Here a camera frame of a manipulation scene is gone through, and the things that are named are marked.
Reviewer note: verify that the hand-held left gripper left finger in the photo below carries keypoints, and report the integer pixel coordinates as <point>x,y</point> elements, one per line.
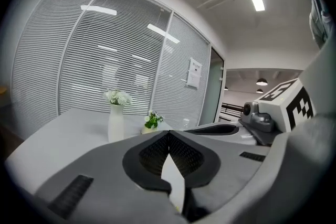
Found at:
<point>105,181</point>

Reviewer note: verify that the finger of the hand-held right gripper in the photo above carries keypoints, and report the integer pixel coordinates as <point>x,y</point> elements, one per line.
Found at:
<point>215,129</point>
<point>244,137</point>

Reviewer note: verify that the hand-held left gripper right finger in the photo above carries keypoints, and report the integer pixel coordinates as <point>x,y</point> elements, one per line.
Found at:
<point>231,165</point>

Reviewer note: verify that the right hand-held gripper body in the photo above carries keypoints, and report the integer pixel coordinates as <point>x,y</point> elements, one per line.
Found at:
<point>281,112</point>

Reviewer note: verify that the person's right forearm grey sleeve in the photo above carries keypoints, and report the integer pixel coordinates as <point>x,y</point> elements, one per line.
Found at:
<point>321,81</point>

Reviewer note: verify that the black railing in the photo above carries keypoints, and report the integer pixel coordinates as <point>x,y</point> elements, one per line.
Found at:
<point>231,110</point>

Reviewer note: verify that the small black pendant lamp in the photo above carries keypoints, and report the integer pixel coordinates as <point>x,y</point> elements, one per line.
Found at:
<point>259,90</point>

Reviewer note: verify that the large black pendant lamp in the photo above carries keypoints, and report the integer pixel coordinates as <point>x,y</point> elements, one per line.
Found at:
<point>262,82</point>

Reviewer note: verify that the frosted glass door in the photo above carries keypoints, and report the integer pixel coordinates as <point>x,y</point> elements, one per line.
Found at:
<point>214,91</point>

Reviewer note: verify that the tall white vase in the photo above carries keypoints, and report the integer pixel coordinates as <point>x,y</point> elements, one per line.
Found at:
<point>116,126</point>

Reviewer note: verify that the white paper notice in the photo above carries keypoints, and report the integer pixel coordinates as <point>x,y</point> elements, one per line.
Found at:
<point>194,73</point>

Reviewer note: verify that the small green potted plant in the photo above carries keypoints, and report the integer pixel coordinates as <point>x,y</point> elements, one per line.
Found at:
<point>152,122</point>

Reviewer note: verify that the person's grey sweater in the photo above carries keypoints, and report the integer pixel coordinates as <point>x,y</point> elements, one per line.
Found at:
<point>304,178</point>

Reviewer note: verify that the white flower bouquet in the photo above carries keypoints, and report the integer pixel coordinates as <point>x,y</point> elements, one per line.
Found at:
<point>118,97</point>

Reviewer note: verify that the blue denim garment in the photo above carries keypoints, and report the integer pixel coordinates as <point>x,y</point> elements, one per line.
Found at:
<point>319,21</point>

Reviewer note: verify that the glass partition with white blinds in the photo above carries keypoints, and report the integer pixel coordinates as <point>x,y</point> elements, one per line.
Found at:
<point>105,55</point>

